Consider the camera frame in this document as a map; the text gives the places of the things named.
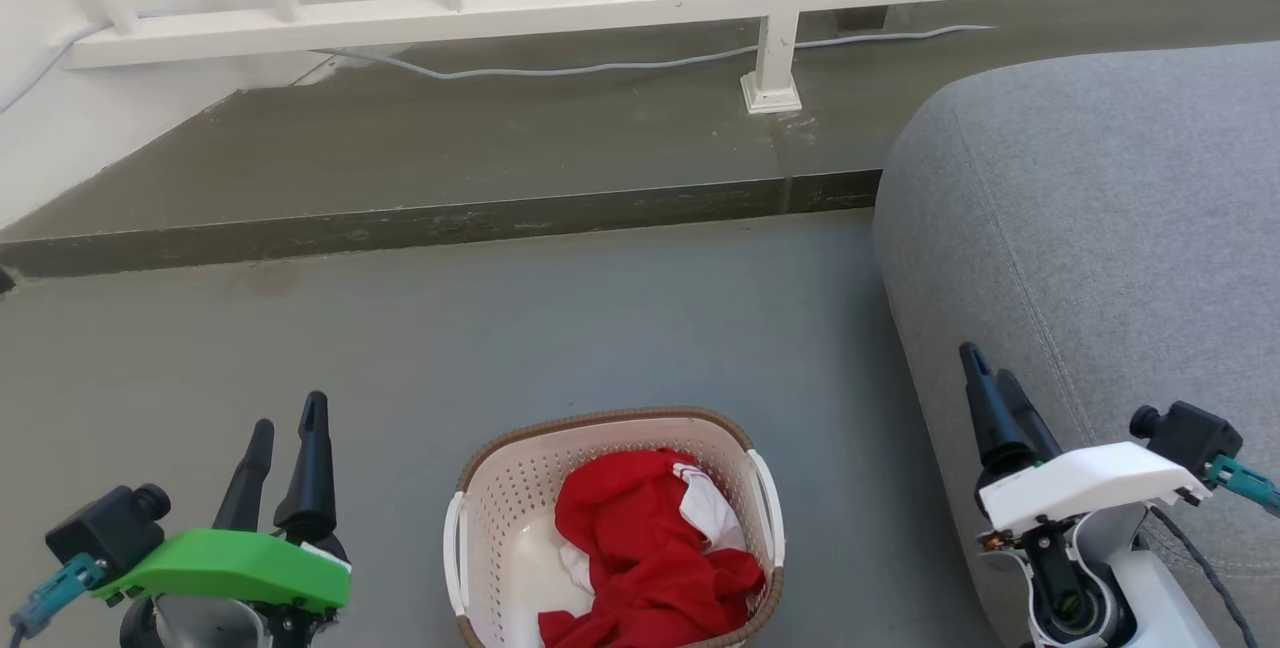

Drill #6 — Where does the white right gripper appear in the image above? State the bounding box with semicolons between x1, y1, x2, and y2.
958;342;1213;554

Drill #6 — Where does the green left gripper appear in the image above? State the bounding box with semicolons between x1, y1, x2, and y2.
93;390;352;634

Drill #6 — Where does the red and white garment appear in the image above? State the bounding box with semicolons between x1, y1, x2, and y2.
537;447;768;648

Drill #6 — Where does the grey fabric sofa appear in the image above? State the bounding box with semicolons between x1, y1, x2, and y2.
872;40;1280;648

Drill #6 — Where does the cream perforated laundry basket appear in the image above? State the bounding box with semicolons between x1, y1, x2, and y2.
443;407;787;648

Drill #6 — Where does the teal right camera connector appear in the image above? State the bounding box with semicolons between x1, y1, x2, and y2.
1204;455;1280;517

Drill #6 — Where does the teal camera connector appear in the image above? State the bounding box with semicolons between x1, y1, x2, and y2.
10;554;109;639
1204;455;1280;517

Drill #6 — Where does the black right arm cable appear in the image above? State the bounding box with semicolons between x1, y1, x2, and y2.
1148;506;1261;648

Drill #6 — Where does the teal left camera connector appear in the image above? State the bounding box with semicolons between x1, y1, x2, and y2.
10;554;109;639

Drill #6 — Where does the grey floor cable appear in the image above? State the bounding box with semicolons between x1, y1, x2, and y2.
0;22;997;121

